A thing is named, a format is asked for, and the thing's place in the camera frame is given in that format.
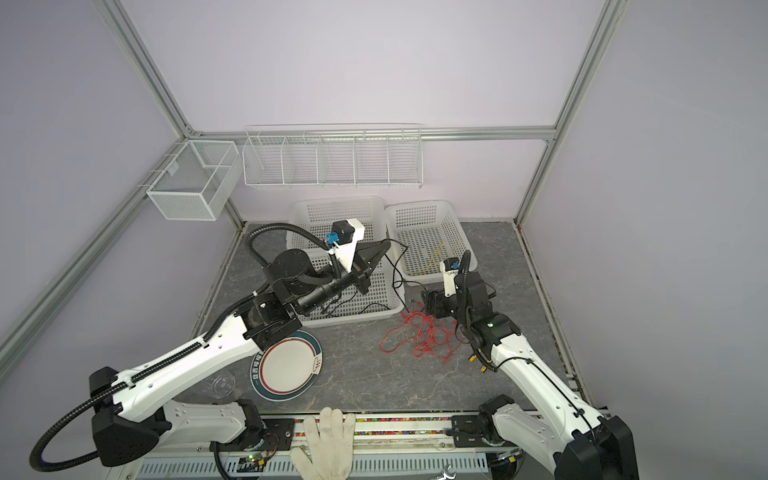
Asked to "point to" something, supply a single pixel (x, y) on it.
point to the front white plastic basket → (385, 296)
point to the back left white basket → (319, 214)
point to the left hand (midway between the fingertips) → (388, 249)
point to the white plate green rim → (286, 369)
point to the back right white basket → (425, 234)
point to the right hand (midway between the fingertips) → (436, 291)
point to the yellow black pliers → (475, 356)
